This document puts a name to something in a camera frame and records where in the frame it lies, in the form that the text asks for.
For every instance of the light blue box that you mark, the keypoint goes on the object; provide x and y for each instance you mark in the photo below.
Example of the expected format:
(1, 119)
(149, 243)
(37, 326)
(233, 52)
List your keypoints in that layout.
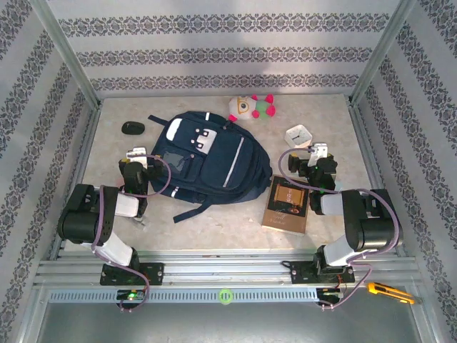
(338, 184)

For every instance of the brown hardcover book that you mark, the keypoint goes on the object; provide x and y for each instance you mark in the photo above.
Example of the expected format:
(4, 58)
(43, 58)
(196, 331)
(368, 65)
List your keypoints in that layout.
(285, 207)

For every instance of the navy blue backpack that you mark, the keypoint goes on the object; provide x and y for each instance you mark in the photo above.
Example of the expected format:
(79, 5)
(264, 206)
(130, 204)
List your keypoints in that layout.
(214, 160)

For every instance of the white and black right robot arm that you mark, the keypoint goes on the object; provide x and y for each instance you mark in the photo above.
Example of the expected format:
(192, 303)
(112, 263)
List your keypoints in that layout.
(375, 228)

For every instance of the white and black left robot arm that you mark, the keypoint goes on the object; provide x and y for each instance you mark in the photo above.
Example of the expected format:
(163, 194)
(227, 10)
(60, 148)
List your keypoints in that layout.
(76, 221)

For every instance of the white square alarm clock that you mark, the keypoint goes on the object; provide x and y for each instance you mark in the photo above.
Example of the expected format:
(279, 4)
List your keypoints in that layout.
(298, 135)

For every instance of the black computer mouse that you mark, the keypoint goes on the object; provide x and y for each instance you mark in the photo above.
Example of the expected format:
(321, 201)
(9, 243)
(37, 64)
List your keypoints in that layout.
(133, 128)

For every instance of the small metal clip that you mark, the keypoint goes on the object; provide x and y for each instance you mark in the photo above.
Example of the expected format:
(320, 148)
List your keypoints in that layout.
(139, 221)

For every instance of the white plush toy with glasses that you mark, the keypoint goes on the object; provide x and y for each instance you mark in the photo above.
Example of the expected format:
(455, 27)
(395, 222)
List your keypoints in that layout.
(242, 105)

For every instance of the left circuit board with LED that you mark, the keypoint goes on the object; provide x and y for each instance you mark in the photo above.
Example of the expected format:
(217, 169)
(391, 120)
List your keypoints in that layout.
(130, 296)

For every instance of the yellow utility knife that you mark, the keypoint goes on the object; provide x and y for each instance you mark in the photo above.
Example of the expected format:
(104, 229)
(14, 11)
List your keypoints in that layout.
(385, 290)

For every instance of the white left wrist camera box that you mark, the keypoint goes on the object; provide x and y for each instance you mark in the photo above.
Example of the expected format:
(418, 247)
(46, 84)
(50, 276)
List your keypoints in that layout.
(137, 153)

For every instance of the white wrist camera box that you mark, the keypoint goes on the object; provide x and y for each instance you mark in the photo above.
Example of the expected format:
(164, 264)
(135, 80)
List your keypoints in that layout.
(319, 150)
(137, 153)

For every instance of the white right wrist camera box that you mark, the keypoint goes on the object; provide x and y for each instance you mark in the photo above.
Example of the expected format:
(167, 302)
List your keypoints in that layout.
(319, 150)

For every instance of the aluminium right side rail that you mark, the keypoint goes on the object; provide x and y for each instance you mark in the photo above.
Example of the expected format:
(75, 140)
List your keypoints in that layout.
(369, 160)

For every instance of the aluminium left side rail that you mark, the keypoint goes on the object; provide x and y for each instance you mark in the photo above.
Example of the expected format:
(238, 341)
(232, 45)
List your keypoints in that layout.
(79, 171)

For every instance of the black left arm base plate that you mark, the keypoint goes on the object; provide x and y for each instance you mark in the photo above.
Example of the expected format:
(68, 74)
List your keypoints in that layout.
(153, 273)

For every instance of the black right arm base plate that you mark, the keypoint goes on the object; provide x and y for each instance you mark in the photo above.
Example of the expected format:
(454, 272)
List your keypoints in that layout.
(301, 273)

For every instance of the aluminium mounting rail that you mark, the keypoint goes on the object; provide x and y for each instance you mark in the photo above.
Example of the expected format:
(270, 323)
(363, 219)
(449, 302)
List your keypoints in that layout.
(221, 269)

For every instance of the aluminium right frame post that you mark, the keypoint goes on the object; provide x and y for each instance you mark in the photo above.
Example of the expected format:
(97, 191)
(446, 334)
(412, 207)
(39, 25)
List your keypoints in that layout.
(381, 53)

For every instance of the aluminium frame post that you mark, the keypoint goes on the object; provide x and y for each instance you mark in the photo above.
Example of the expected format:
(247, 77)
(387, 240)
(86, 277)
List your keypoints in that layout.
(381, 53)
(68, 53)

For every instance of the aluminium left frame post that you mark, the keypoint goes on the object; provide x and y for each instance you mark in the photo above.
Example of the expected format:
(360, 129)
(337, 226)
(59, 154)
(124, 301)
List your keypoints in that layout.
(68, 53)

